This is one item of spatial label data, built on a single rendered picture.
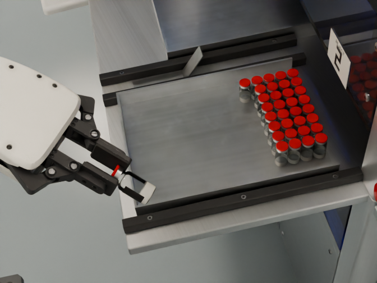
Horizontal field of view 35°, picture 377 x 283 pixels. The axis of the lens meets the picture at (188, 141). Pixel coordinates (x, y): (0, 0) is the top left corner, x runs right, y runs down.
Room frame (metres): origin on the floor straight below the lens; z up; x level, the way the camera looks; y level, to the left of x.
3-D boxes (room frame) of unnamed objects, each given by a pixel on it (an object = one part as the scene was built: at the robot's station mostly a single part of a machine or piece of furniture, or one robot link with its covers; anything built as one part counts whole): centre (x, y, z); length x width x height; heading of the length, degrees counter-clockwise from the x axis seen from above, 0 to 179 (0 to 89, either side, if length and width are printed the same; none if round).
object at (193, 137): (0.66, -0.06, 0.90); 0.34 x 0.26 x 0.04; 95
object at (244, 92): (0.75, -0.12, 0.90); 0.02 x 0.02 x 0.05
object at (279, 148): (0.67, -0.15, 0.90); 0.18 x 0.02 x 0.05; 5
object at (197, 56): (0.82, 0.02, 0.91); 0.14 x 0.03 x 0.06; 96
